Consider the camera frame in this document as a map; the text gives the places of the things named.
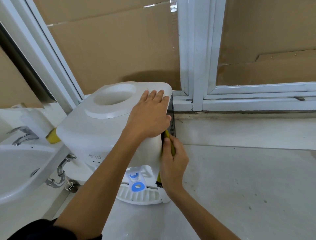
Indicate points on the person's left hand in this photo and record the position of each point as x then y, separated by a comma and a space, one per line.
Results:
148, 116

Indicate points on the person's right hand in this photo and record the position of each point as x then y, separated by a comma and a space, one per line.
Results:
172, 168

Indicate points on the yellow grey cleaning cloth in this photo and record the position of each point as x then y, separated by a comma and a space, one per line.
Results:
170, 146

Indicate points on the white water dispenser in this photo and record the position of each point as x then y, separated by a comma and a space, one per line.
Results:
108, 128

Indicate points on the white drip tray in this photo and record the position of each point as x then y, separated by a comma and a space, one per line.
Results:
138, 195

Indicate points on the person's right forearm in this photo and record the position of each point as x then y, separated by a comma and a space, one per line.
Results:
205, 217

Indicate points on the person's left forearm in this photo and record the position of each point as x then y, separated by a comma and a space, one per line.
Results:
93, 188

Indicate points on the blue tap lever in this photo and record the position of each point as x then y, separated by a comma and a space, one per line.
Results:
137, 184

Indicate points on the brown cardboard window cover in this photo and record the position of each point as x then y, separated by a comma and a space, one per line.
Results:
269, 42
111, 44

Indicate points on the yellow sponge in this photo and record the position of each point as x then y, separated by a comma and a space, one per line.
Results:
52, 137

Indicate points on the chrome sink pipes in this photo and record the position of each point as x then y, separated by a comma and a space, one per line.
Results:
59, 173

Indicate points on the white soap pump bottle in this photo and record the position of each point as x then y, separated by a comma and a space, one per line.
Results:
32, 118

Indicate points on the chrome faucet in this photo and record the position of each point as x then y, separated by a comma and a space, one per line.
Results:
22, 134

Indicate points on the white ceramic sink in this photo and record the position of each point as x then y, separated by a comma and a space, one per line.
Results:
24, 168

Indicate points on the large taped brown cardboard sheet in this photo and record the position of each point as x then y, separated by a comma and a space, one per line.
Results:
14, 81

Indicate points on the white window frame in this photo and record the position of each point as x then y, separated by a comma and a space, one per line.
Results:
197, 61

